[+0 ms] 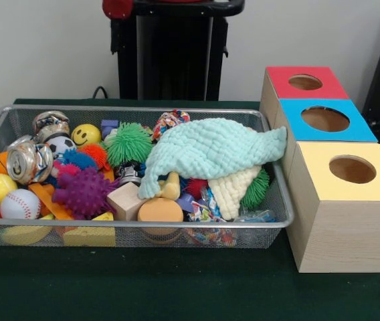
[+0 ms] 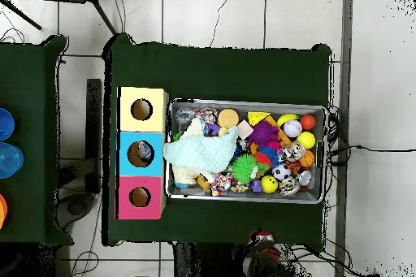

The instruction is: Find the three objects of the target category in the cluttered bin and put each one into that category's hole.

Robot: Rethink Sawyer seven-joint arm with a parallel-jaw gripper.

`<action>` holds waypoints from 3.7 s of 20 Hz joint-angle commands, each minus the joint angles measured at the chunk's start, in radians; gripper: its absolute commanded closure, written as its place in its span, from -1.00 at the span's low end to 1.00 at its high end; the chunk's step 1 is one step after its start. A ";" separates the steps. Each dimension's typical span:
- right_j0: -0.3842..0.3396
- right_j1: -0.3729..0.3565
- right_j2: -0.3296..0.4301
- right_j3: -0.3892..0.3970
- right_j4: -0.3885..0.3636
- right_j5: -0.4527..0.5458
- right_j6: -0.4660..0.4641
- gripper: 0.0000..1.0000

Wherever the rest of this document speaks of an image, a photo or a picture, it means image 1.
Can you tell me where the green spiky ball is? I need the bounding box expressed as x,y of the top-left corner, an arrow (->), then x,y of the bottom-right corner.
106,122 -> 154,168
242,169 -> 271,210

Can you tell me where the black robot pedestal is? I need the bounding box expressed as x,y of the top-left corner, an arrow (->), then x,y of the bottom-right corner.
105,0 -> 246,101

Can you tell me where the orange round disc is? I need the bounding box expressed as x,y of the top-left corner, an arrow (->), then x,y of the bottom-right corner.
138,198 -> 184,236

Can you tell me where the purple spiky ball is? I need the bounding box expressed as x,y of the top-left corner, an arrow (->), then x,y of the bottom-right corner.
52,166 -> 119,220

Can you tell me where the wooden cube block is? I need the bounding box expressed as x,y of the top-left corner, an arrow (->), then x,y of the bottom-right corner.
107,182 -> 149,221

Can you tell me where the dark green table cloth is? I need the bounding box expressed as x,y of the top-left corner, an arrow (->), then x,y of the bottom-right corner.
0,99 -> 380,321

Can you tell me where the mint green cloth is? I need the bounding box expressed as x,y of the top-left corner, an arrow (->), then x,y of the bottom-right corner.
138,118 -> 288,199

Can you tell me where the white baseball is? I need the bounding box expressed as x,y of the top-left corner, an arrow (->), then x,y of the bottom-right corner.
0,189 -> 42,220

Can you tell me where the wooden three-hole sorting box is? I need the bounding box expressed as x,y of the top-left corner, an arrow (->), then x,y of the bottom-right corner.
259,66 -> 380,274

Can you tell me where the crushed silver can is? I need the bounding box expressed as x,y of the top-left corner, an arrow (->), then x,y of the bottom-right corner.
6,136 -> 54,185

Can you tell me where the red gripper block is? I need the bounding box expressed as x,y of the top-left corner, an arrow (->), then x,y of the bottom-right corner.
102,0 -> 134,19

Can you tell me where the yellow smiley face ball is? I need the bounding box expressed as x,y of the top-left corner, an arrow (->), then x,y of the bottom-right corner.
72,124 -> 102,148

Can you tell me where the cream knitted cloth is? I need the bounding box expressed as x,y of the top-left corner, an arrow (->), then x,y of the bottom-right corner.
207,165 -> 262,220

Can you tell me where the clear mesh bin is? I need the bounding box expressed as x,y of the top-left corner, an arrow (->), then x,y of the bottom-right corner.
0,105 -> 295,249

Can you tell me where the clear wrapper with blue print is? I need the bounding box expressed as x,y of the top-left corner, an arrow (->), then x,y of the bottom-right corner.
233,209 -> 276,224

